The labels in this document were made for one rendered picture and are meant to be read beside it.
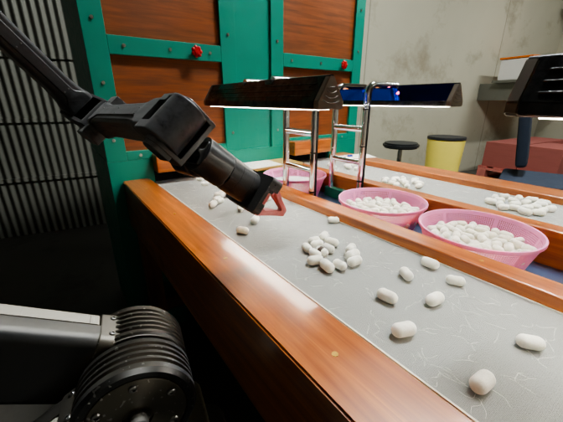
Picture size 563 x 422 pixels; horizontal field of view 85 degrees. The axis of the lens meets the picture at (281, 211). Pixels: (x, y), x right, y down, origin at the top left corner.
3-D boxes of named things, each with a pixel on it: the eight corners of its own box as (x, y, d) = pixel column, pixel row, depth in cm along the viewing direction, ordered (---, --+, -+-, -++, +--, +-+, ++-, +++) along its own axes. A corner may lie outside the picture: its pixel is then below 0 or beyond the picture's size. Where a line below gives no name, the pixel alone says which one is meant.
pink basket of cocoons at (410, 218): (414, 254, 82) (419, 220, 78) (322, 231, 95) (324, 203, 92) (430, 222, 103) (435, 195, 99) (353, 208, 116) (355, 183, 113)
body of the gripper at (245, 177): (250, 171, 58) (220, 148, 53) (281, 182, 50) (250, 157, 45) (231, 200, 57) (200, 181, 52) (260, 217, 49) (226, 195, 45)
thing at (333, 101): (317, 110, 66) (319, 73, 63) (204, 105, 113) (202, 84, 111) (343, 109, 70) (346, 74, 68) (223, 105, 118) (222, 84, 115)
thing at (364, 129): (360, 207, 117) (372, 79, 102) (323, 194, 133) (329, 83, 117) (390, 198, 128) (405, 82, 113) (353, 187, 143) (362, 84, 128)
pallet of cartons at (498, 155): (526, 167, 517) (534, 136, 500) (603, 179, 433) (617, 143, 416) (472, 175, 460) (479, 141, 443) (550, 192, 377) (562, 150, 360)
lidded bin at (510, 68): (516, 81, 443) (521, 59, 434) (551, 79, 407) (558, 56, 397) (493, 80, 422) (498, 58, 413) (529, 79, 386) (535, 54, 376)
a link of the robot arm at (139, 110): (71, 127, 68) (105, 94, 70) (95, 146, 71) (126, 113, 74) (140, 140, 37) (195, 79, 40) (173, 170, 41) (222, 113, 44)
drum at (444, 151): (411, 188, 391) (419, 135, 369) (434, 184, 408) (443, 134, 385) (439, 197, 356) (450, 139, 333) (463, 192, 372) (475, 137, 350)
